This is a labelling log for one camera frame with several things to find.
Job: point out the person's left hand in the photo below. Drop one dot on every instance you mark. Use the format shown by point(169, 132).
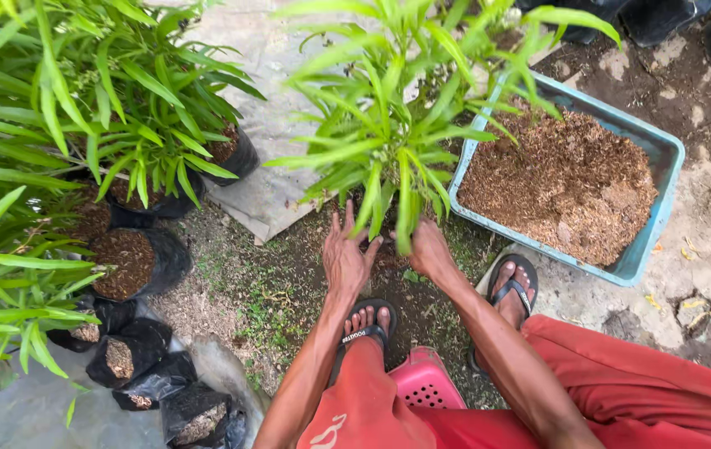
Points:
point(344, 262)

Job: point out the person's right hand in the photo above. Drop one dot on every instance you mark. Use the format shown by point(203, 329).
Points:
point(431, 252)

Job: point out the person's right fingers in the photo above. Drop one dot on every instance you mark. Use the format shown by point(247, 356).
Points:
point(400, 236)

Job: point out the green long-leaved seedling plant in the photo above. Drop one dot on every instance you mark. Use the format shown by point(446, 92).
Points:
point(380, 131)

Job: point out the person's left foot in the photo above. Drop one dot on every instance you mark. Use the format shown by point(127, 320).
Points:
point(365, 318)

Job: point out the person's foot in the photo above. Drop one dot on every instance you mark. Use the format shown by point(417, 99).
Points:
point(365, 318)
point(511, 305)

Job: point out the person's left black flip-flop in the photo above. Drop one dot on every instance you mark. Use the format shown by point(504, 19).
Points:
point(362, 337)

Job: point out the person's black flip-flop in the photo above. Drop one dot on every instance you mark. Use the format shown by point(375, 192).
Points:
point(517, 293)
point(362, 337)

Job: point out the person's right black flip-flop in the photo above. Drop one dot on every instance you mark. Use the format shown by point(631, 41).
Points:
point(517, 293)

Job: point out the person's right foot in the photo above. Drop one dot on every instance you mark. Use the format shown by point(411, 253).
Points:
point(511, 305)

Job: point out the pink plastic stool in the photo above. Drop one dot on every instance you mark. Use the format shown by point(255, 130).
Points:
point(424, 380)

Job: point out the brown planting media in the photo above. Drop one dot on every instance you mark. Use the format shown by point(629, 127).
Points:
point(561, 181)

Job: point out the grey ground sheet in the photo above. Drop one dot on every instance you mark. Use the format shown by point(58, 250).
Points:
point(268, 125)

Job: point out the large black soil-filled polybag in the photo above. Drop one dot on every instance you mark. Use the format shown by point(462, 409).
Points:
point(240, 156)
point(162, 262)
point(168, 203)

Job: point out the person's red shorts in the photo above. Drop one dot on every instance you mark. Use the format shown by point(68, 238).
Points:
point(611, 399)

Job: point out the small black filled polybag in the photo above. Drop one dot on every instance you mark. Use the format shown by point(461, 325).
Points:
point(109, 315)
point(196, 415)
point(165, 374)
point(143, 343)

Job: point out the blue plastic tub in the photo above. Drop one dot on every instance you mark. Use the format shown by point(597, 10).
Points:
point(667, 162)

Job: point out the row of black polybags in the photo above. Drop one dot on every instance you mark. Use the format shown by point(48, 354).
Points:
point(655, 18)

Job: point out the group of green potted seedlings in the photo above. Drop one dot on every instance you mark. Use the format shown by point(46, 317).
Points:
point(81, 93)

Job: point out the grey plastic tarp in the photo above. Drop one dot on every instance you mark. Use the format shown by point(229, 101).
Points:
point(19, 411)

